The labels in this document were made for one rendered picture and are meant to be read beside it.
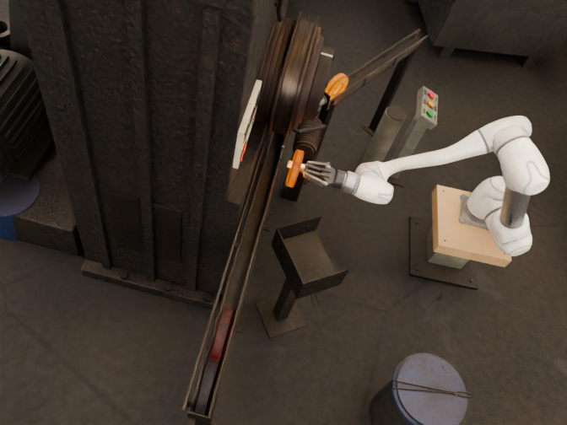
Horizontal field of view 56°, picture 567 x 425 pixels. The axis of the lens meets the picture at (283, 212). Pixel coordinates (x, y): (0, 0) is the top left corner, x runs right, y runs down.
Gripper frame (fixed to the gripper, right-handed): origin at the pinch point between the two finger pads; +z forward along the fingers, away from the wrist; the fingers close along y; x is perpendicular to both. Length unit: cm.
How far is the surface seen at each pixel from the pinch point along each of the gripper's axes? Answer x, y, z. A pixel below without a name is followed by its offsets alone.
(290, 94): 36.0, -0.2, 11.2
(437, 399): -37, -65, -82
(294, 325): -82, -31, -26
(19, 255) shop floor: -90, -32, 114
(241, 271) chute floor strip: -23.7, -40.5, 8.9
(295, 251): -23.3, -24.9, -10.6
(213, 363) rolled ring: -11, -83, 10
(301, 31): 49, 18, 14
